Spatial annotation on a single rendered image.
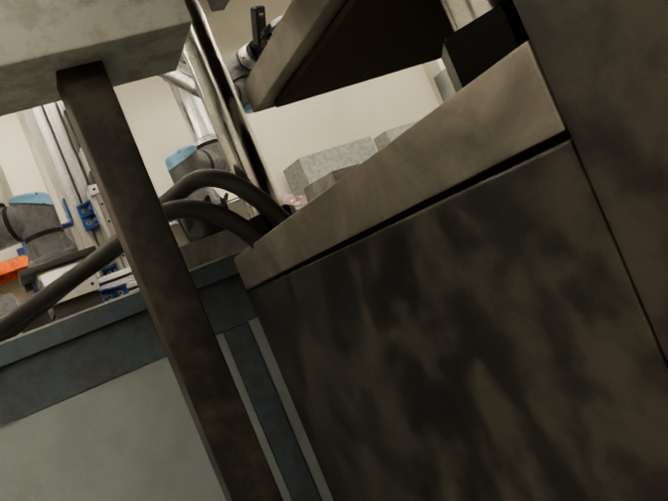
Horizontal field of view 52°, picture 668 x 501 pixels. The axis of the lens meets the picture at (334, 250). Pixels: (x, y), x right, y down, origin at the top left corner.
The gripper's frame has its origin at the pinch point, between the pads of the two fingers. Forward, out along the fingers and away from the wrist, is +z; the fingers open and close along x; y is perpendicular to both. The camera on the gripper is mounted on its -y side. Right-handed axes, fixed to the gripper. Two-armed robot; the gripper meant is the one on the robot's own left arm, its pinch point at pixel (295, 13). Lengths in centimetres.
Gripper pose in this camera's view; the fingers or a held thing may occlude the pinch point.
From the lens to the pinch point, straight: 219.6
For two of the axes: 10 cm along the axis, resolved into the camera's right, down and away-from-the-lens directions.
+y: 4.6, 8.8, 0.9
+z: 7.2, -3.2, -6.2
